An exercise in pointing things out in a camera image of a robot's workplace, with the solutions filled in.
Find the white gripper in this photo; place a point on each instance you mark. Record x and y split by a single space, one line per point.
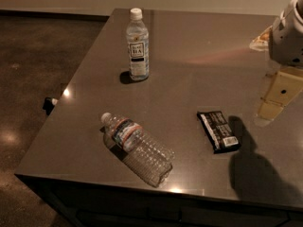
286 41

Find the clear water bottle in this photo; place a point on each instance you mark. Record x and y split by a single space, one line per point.
145 156

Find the upright blue-tinted plastic bottle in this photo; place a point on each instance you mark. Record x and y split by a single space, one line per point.
137 36

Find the snack bag behind gripper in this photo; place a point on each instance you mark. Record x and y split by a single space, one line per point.
261 42

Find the black snack bar wrapper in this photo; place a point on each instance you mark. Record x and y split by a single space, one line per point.
218 132

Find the black table side knob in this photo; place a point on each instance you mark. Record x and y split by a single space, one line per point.
49 104

